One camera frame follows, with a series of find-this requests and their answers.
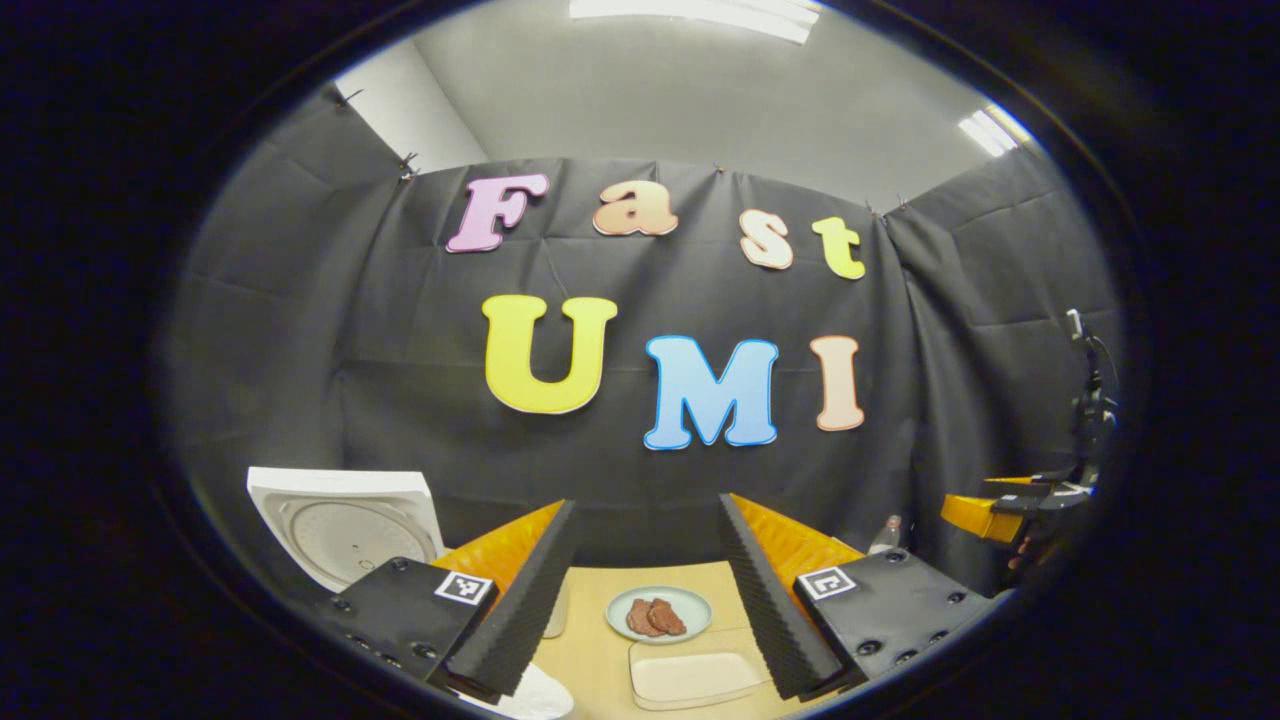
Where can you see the ceiling light panel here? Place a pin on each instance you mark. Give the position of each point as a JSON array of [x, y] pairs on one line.
[[992, 130]]

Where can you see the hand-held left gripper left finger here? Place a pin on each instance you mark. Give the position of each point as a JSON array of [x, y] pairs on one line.
[[530, 600]]

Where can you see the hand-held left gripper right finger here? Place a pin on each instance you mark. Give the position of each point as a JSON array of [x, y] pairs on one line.
[[765, 600]]

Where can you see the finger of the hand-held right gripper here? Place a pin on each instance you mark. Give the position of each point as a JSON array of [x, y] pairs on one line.
[[1040, 483], [985, 515]]

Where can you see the clear plastic water bottle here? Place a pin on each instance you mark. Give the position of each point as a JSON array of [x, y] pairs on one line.
[[885, 535]]

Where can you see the clear plastic container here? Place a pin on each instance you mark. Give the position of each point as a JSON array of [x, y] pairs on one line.
[[690, 675]]

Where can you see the light green plate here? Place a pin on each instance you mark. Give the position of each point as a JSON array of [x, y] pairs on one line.
[[620, 625]]

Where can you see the brown cooked meat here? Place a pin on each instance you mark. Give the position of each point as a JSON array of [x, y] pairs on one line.
[[655, 618]]

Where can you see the black backdrop cloth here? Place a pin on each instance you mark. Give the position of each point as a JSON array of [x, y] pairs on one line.
[[650, 480]]

